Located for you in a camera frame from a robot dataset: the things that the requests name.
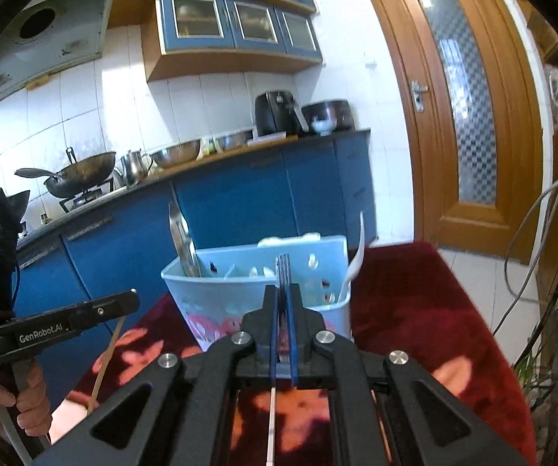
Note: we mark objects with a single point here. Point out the glass door wall cabinet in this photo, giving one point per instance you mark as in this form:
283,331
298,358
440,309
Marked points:
230,24

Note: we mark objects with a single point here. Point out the white plastic spoon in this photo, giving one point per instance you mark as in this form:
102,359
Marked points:
356,262

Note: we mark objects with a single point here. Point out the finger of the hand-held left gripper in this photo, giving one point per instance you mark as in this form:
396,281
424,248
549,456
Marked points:
65,323

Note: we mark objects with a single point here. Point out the dark wok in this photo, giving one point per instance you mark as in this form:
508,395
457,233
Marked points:
82,172

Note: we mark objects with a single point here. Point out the white wall switch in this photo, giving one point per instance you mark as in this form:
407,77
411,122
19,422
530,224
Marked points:
371,64

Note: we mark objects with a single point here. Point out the gas stove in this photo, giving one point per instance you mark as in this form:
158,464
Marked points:
87,198

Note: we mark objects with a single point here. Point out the white bowl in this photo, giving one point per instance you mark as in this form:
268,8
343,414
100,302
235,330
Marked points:
323,127

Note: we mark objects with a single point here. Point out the steel kettle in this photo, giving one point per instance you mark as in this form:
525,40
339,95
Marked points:
134,167

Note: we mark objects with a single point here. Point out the white perforated basket insert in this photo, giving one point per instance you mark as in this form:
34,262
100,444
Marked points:
288,239

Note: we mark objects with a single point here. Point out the grey metal utensil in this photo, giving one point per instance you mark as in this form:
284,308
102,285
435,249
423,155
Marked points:
283,272

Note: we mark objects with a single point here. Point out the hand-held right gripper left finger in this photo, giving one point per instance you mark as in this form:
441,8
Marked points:
273,340

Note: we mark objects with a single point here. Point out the wooden chopstick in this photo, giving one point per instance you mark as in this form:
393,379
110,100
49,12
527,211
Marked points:
106,364

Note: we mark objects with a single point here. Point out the white cutting board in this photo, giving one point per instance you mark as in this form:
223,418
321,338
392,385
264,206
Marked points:
271,139

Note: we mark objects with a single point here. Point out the small steel bowl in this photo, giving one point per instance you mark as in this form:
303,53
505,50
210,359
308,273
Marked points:
234,140

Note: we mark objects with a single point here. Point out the red floral blanket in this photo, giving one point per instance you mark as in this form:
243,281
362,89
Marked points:
429,310

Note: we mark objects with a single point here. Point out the small jar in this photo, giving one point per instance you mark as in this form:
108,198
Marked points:
208,146

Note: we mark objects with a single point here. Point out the black rice cooker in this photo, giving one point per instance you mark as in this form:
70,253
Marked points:
332,109

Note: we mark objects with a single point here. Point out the wooden door with glass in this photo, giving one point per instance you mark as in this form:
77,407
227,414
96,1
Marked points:
458,107

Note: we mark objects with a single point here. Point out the grey range hood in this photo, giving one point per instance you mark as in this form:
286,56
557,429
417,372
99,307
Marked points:
50,43

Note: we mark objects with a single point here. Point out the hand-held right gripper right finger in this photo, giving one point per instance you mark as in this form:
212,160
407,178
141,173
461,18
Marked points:
295,344

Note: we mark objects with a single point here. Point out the metal table knife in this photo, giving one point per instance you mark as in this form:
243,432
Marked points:
178,233
190,252

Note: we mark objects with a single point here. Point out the large steel mixing bowl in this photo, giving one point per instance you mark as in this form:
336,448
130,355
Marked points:
176,153

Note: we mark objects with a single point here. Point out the light blue plastic utensil basket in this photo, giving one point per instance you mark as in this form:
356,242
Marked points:
240,296

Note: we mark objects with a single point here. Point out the black air fryer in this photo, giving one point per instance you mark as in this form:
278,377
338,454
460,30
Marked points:
274,114

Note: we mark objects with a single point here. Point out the person's left hand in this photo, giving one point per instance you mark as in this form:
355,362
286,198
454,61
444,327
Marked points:
29,398

